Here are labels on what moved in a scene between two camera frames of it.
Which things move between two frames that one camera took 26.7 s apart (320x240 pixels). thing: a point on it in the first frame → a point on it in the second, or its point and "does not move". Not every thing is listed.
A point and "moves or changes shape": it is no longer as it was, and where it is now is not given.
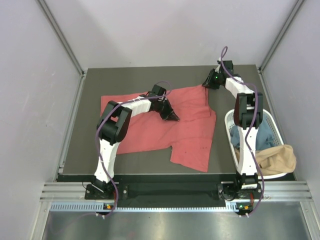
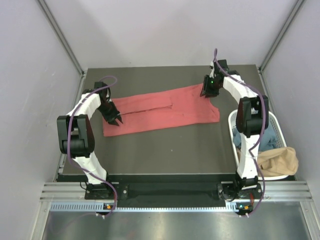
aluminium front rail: (269, 190) does not move
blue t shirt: (265, 138) does not move
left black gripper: (169, 115) → (115, 114)
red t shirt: (190, 137) moves or changes shape
